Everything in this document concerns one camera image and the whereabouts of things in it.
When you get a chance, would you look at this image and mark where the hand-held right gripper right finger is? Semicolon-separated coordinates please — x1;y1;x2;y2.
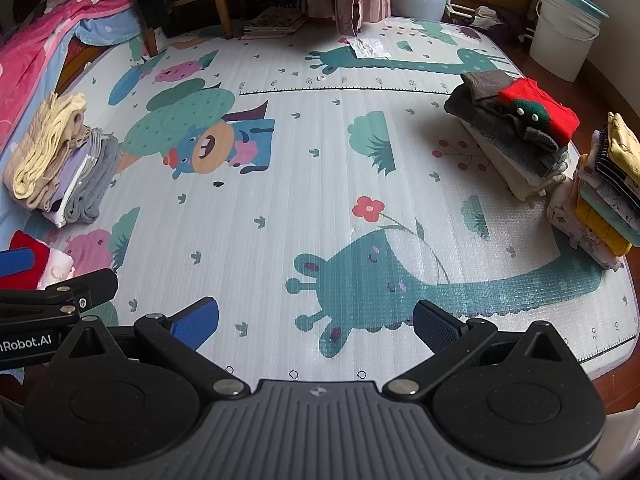
382;299;588;402

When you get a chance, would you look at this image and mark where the cartoon printed play mat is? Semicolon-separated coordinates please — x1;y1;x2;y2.
0;15;636;382

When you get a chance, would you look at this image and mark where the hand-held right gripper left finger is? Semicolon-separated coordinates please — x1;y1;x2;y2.
60;296;252;402

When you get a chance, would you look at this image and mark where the stack of magazines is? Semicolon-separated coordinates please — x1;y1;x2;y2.
242;10;307;41

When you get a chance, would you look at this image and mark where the white bucket with teal rim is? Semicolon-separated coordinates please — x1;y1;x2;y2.
529;0;609;82

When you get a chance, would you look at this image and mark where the red cloth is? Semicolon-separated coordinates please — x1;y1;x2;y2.
9;230;52;291

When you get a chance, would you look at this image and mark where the white printed paper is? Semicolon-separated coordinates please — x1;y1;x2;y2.
349;37;392;59

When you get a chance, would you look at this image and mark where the red knitted sweater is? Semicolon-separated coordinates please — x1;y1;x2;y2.
497;78;581;144

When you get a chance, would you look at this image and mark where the white crumpled cloth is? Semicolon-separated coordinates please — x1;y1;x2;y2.
470;5;507;29

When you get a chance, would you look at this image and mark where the stack of colourful folded clothes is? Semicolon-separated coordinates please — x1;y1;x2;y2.
547;112;640;272

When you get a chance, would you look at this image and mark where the pink printed blanket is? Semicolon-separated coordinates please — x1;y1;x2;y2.
0;0;136;148

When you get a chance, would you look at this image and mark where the stack of pastel folded clothes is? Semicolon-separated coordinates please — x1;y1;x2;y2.
2;92;124;229

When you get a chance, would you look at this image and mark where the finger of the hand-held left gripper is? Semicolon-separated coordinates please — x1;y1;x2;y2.
0;248;34;278
0;268;119;329

